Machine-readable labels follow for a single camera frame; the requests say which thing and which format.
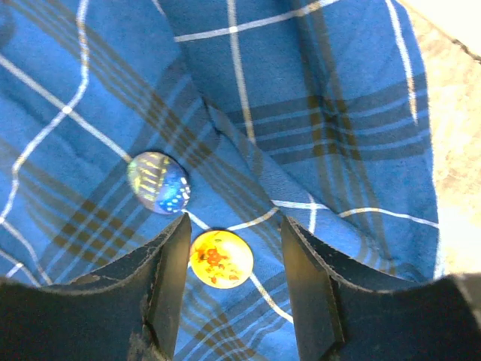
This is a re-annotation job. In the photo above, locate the blue plaid shirt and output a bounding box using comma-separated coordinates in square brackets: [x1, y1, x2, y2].
[1, 1, 440, 360]

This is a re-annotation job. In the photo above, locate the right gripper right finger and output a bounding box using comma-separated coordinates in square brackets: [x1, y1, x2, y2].
[281, 217, 480, 360]

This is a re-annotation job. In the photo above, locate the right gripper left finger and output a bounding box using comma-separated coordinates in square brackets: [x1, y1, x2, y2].
[1, 215, 191, 360]

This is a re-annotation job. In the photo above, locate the dark blue round brooch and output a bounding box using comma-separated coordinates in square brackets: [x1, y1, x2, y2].
[127, 151, 191, 215]

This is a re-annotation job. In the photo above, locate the orange round brooch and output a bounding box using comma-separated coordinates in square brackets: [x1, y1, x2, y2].
[189, 230, 254, 290]

